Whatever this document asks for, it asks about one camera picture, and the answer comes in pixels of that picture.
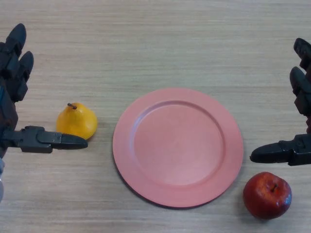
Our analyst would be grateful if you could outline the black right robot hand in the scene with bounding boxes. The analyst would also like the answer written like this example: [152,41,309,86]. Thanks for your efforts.
[250,38,311,167]

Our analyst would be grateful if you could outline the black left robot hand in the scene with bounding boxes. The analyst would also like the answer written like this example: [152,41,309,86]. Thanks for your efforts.
[0,23,88,158]

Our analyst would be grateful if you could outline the yellow pear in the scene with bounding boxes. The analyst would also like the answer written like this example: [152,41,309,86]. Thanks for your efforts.
[56,102,98,141]

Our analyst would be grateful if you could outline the pink round plate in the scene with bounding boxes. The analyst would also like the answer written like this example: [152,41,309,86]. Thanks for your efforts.
[112,87,244,209]

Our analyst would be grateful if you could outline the red apple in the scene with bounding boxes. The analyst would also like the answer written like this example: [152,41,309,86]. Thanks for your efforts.
[242,171,293,220]

